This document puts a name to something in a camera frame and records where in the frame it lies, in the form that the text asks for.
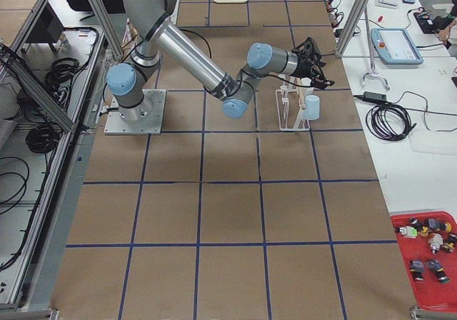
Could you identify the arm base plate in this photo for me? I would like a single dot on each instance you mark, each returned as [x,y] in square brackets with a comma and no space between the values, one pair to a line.
[147,118]

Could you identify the black power adapter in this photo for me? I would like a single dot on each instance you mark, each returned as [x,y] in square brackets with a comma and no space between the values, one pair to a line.
[371,97]

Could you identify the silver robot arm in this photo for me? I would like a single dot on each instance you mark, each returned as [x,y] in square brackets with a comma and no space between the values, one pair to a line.
[152,21]

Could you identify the light blue plastic cup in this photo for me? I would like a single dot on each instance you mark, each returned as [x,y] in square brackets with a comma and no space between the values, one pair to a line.
[312,110]

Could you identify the aluminium frame post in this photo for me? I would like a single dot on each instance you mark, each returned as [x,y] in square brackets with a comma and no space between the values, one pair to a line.
[351,22]

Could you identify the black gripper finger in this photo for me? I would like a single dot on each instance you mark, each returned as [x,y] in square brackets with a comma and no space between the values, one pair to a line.
[319,82]

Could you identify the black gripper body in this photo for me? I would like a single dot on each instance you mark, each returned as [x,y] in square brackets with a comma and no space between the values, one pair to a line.
[303,67]

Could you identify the blue teach pendant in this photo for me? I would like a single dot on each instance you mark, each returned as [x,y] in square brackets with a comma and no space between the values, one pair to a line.
[395,47]

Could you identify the red parts tray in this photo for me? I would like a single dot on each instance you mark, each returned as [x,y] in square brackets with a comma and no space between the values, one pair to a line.
[427,242]

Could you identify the metal grabber stick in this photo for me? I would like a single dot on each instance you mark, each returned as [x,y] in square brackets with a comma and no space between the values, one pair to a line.
[372,74]

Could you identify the white wire cup rack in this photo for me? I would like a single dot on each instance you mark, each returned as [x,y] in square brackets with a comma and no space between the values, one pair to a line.
[290,103]

